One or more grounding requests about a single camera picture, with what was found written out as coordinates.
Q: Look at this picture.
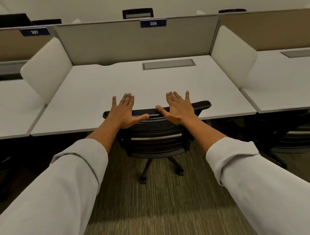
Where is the person's left hand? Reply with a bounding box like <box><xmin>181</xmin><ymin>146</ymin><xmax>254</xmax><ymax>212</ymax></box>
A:
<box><xmin>106</xmin><ymin>93</ymin><xmax>150</xmax><ymax>129</ymax></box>

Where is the person's right hand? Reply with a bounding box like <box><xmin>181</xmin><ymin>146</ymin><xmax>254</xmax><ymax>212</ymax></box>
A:
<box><xmin>155</xmin><ymin>91</ymin><xmax>198</xmax><ymax>126</ymax></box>

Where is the person's left forearm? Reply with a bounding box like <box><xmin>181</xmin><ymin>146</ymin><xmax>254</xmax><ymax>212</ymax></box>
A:
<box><xmin>0</xmin><ymin>121</ymin><xmax>124</xmax><ymax>235</ymax></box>

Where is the person's right forearm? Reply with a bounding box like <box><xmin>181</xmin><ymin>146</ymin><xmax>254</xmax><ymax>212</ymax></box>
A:
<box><xmin>186</xmin><ymin>116</ymin><xmax>310</xmax><ymax>235</ymax></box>

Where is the white desk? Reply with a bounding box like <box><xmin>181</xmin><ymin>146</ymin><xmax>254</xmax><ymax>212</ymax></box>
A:
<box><xmin>30</xmin><ymin>55</ymin><xmax>257</xmax><ymax>137</ymax></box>
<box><xmin>0</xmin><ymin>79</ymin><xmax>48</xmax><ymax>140</ymax></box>
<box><xmin>240</xmin><ymin>47</ymin><xmax>310</xmax><ymax>114</ymax></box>

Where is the white desk side divider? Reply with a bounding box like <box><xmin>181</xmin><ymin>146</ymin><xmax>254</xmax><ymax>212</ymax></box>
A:
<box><xmin>211</xmin><ymin>25</ymin><xmax>258</xmax><ymax>89</ymax></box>
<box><xmin>20</xmin><ymin>37</ymin><xmax>74</xmax><ymax>105</ymax></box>

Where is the grey fabric partition panel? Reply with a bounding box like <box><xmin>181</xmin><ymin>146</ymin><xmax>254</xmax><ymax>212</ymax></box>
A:
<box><xmin>52</xmin><ymin>15</ymin><xmax>220</xmax><ymax>66</ymax></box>

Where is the tan fabric partition panel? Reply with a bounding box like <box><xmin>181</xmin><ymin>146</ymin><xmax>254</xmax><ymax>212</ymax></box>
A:
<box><xmin>218</xmin><ymin>9</ymin><xmax>310</xmax><ymax>52</ymax></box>
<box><xmin>0</xmin><ymin>27</ymin><xmax>57</xmax><ymax>62</ymax></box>

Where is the black computer monitor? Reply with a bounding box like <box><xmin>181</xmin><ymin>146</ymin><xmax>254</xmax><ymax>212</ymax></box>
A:
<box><xmin>0</xmin><ymin>13</ymin><xmax>32</xmax><ymax>28</ymax></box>

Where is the grey desk cable hatch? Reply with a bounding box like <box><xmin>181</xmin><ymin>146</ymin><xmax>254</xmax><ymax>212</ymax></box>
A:
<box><xmin>142</xmin><ymin>59</ymin><xmax>196</xmax><ymax>71</ymax></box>
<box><xmin>280</xmin><ymin>49</ymin><xmax>310</xmax><ymax>58</ymax></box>
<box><xmin>0</xmin><ymin>60</ymin><xmax>29</xmax><ymax>81</ymax></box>

